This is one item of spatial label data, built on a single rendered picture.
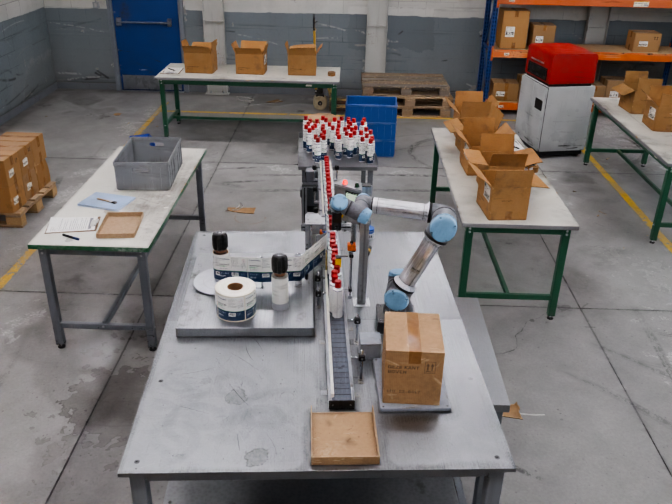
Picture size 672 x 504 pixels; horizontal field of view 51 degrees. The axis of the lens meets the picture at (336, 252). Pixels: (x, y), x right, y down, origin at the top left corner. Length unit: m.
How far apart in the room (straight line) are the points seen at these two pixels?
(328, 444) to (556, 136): 6.48
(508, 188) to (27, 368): 3.37
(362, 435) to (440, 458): 0.32
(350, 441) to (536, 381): 2.13
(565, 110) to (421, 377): 6.14
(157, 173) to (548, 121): 4.98
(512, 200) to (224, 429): 2.77
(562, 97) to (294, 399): 6.27
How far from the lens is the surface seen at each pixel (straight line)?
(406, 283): 3.28
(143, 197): 5.22
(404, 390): 2.99
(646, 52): 10.90
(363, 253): 3.58
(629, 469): 4.31
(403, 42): 10.92
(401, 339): 2.94
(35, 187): 7.31
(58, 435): 4.39
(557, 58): 8.53
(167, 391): 3.17
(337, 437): 2.89
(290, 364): 3.27
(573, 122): 8.83
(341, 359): 3.22
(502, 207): 4.94
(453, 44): 11.00
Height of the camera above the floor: 2.76
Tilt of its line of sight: 27 degrees down
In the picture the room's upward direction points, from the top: 1 degrees clockwise
